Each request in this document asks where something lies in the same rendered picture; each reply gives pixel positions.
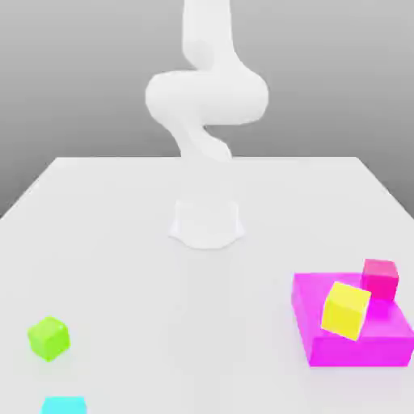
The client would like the small green cube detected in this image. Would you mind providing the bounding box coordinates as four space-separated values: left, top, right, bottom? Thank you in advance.
26 315 71 363

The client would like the small cyan cube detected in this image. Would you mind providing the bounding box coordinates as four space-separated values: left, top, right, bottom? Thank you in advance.
39 395 88 414

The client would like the small yellow cube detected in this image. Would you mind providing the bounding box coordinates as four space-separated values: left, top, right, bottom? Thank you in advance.
320 281 372 342

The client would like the large magenta box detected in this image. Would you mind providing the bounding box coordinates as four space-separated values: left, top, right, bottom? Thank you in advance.
290 272 414 369

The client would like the small pink cube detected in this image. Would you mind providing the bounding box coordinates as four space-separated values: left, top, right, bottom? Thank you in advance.
360 258 400 302

